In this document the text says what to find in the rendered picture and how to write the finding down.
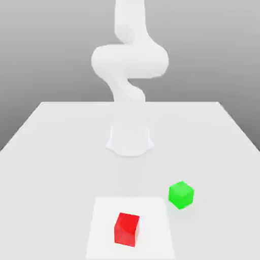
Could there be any small green cube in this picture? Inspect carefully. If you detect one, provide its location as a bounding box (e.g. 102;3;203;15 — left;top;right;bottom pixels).
168;180;195;210

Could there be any small red cube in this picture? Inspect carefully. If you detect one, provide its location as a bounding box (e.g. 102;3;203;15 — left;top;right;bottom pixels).
114;212;141;248

